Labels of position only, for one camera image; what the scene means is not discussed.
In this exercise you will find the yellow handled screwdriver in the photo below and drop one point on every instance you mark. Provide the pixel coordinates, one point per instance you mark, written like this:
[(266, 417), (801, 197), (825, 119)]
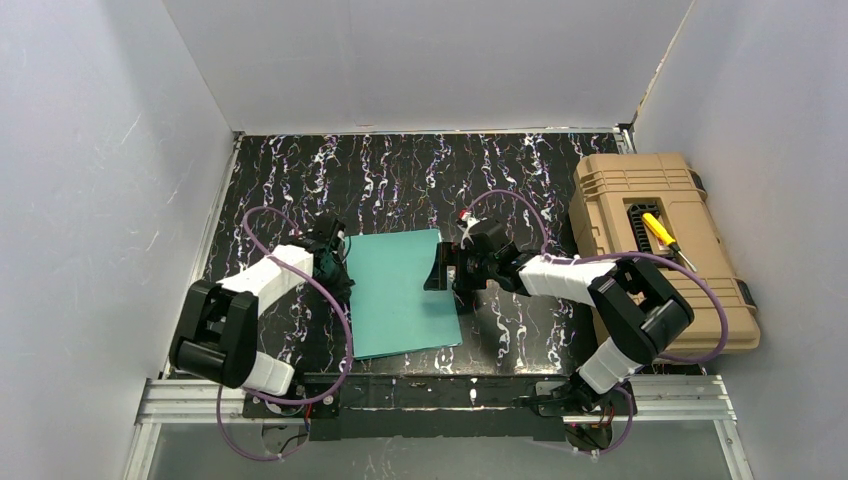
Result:
[(664, 236)]

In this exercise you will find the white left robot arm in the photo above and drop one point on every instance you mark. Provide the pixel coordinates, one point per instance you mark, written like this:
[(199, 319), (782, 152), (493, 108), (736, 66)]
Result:
[(217, 331)]

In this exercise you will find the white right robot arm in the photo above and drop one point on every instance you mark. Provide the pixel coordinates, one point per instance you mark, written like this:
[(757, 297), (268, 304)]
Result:
[(642, 312)]

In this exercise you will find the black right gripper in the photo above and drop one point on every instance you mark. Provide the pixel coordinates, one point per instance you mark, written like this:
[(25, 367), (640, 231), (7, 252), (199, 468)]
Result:
[(454, 268)]

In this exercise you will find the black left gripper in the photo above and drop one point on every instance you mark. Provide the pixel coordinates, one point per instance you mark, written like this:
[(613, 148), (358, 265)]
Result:
[(332, 266)]

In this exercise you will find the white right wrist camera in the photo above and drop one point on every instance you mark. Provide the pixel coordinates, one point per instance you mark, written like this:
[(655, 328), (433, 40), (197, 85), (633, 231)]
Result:
[(466, 220)]

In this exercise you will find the aluminium frame rail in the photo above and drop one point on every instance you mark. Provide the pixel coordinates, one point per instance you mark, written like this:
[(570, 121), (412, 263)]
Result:
[(662, 398)]

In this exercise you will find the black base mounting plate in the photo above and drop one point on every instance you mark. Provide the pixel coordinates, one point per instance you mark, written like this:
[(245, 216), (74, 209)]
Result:
[(538, 407)]

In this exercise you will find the teal paper folder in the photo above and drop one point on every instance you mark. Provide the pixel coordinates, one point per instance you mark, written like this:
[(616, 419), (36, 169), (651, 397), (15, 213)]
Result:
[(391, 312)]

